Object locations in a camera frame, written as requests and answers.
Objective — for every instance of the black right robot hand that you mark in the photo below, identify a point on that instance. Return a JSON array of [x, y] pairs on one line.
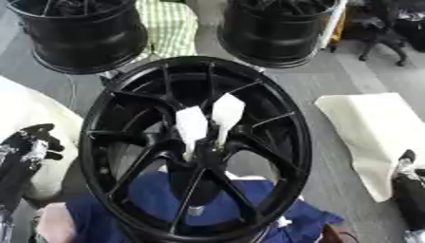
[[410, 193]]

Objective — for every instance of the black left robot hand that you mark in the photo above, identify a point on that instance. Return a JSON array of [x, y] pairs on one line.
[[22, 164]]

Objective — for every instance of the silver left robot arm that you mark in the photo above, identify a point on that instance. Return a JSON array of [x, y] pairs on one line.
[[4, 226]]

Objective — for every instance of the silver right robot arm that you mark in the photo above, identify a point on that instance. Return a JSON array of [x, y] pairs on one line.
[[415, 236]]

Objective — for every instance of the black spoked wheel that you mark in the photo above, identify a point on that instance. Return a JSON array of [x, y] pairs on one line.
[[138, 164]]

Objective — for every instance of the black wheel rim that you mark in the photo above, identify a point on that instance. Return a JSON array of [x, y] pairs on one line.
[[83, 34], [271, 31]]

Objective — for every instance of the blue cloth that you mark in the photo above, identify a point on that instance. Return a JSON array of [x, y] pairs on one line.
[[144, 202]]

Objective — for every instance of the black chair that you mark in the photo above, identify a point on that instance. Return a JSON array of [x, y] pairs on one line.
[[382, 31]]

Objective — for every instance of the green white checked cloth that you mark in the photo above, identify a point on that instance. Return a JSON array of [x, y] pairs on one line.
[[166, 28]]

